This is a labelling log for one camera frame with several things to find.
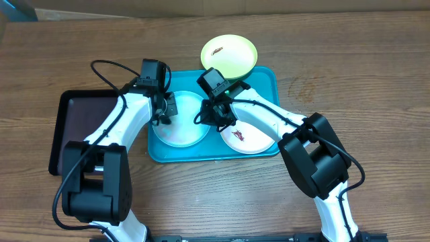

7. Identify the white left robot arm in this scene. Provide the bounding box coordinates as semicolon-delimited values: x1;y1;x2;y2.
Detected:
52;87;177;241

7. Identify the white plate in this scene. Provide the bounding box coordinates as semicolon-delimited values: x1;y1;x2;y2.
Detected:
220;120;275;155

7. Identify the black water tray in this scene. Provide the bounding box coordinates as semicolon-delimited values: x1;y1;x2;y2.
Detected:
48;89;118;175

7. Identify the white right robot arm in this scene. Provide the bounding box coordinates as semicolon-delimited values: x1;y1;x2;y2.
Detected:
195;81;360;241

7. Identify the yellow-green plate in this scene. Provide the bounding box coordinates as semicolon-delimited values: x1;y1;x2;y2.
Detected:
200;34;258;79

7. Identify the cardboard backdrop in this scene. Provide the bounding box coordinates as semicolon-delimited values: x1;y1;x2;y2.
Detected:
28;0;429;17

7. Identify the light blue plate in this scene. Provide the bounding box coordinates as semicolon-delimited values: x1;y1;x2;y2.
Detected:
153;91;210;148

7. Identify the blue plastic tray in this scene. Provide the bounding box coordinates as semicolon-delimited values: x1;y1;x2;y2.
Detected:
148;66;280;163

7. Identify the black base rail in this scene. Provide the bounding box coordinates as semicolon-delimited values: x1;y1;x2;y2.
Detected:
89;232;389;242

